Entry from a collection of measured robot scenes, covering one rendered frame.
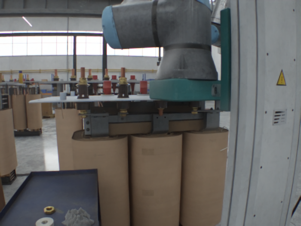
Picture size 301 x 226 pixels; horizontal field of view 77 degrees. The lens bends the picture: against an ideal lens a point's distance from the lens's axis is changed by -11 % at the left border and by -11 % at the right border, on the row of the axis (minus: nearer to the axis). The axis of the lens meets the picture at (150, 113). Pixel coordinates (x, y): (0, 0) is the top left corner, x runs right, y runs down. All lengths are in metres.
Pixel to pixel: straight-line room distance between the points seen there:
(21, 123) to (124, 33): 6.72
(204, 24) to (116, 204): 1.38
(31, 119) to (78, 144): 5.67
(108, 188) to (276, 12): 1.42
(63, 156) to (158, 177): 1.91
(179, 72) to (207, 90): 0.10
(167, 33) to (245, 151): 0.39
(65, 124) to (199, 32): 2.71
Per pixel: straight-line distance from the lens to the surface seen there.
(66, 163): 3.28
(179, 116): 1.68
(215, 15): 1.15
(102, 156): 1.51
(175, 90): 0.56
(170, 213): 1.84
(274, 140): 0.72
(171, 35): 0.63
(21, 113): 7.22
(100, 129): 1.50
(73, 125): 3.13
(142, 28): 0.65
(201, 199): 1.90
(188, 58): 0.59
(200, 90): 0.60
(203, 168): 1.79
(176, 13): 0.63
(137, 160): 1.61
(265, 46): 0.66
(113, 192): 1.62
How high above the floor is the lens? 1.42
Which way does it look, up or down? 6 degrees down
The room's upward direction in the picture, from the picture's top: straight up
